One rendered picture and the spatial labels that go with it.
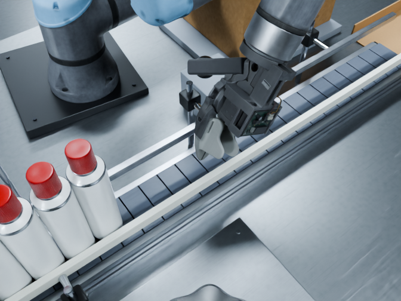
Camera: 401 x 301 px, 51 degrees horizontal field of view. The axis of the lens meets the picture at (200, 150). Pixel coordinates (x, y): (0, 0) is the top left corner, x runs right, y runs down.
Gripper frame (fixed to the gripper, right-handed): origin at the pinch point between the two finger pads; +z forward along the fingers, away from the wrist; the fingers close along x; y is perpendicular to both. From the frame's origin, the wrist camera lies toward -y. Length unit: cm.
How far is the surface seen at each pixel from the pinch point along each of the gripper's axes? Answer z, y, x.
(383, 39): -22, -7, 59
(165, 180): 7.9, -1.7, -2.8
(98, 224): 9.9, 2.1, -17.8
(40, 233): 8.0, 2.5, -27.1
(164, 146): 0.4, -2.6, -5.8
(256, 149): -2.8, 4.4, 8.7
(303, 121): -8.1, 4.6, 18.9
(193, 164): 4.9, -1.6, 2.3
